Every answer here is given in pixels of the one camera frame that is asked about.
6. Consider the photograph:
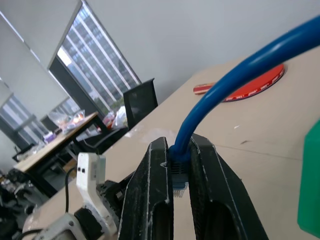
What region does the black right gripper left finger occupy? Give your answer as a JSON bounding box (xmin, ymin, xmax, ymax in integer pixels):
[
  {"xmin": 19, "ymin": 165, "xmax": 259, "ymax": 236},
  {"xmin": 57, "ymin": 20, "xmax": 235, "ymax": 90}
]
[{"xmin": 117, "ymin": 136, "xmax": 174, "ymax": 240}]

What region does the black mesh office chair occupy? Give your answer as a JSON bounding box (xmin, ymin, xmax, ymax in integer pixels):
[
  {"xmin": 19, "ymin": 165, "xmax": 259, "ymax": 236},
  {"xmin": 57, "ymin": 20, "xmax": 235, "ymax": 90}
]
[{"xmin": 122, "ymin": 77, "xmax": 159, "ymax": 130}]

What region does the wooden desk with black legs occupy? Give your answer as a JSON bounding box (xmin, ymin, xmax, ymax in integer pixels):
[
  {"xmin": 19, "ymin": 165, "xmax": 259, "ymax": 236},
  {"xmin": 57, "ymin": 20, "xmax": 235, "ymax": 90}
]
[{"xmin": 13, "ymin": 111, "xmax": 100, "ymax": 198}]

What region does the green plastic bin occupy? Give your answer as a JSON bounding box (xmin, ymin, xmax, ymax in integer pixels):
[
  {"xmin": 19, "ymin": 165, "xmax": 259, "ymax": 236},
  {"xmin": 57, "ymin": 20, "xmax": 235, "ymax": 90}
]
[{"xmin": 297, "ymin": 123, "xmax": 320, "ymax": 235}]

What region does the clear plastic bag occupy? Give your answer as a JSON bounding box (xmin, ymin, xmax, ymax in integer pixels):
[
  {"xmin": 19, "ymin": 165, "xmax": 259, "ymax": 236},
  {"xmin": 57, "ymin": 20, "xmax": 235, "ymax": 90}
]
[{"xmin": 48, "ymin": 109, "xmax": 86, "ymax": 134}]

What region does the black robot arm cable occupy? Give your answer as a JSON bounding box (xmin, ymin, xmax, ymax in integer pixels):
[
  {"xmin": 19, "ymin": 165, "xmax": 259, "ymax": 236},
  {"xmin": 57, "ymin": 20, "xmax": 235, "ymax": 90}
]
[{"xmin": 64, "ymin": 166, "xmax": 77, "ymax": 214}]

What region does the blue ethernet cable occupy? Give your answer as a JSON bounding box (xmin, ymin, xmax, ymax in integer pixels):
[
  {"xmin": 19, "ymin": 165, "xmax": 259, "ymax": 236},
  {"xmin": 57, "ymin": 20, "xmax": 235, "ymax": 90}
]
[{"xmin": 169, "ymin": 13, "xmax": 320, "ymax": 200}]

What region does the white plastic bag pile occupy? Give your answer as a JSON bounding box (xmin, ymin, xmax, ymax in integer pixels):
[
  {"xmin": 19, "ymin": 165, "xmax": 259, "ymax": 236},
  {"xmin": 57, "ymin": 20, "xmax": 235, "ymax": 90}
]
[{"xmin": 102, "ymin": 105, "xmax": 129, "ymax": 130}]

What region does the red table tennis paddle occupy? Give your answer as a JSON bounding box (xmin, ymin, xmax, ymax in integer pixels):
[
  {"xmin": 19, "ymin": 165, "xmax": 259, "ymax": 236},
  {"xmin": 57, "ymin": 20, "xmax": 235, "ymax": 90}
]
[{"xmin": 192, "ymin": 63, "xmax": 286, "ymax": 103}]

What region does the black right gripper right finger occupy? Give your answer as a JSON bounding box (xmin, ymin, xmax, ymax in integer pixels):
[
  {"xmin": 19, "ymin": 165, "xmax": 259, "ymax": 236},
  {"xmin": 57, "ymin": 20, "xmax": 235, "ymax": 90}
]
[{"xmin": 186, "ymin": 134, "xmax": 270, "ymax": 240}]

